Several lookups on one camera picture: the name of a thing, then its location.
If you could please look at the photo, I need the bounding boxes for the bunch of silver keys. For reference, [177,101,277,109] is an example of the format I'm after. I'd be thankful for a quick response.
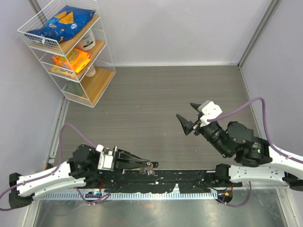
[139,161,155,175]

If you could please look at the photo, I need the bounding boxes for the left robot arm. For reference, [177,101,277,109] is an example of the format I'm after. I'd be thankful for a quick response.
[9,144,159,209]

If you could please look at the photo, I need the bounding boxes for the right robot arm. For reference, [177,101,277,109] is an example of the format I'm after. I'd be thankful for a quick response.
[176,100,303,191]

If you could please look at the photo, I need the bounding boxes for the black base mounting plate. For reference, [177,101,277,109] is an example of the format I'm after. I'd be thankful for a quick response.
[84,170,242,194]

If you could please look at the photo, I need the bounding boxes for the white paper cup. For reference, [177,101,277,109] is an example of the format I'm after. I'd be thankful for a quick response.
[85,65,96,78]

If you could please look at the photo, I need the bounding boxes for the orange snack box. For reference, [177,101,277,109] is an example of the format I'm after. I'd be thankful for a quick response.
[52,48,91,73]

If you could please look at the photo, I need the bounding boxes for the yellow blue snack box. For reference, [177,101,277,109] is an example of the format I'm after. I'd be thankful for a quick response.
[51,66,74,78]

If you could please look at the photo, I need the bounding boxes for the white jar with label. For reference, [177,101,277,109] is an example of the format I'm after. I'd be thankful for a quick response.
[76,29,96,51]

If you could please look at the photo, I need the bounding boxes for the blue chips bag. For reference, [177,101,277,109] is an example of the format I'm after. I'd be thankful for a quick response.
[25,6,96,43]

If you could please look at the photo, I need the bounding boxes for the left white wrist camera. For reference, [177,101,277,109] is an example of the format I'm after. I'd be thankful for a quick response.
[98,149,114,170]

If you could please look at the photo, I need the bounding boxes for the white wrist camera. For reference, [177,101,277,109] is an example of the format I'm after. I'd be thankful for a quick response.
[197,100,222,127]
[98,149,114,170]

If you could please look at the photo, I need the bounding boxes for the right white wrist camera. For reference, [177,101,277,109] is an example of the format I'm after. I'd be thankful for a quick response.
[197,100,222,127]

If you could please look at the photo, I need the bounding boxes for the white slotted cable duct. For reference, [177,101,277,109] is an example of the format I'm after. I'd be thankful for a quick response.
[40,190,217,201]

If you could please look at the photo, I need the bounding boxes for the aluminium corner frame post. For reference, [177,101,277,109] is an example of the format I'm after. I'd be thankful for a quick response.
[237,0,281,69]

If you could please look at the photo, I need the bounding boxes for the white wire shelf rack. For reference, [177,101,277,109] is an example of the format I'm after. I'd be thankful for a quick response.
[18,0,116,108]

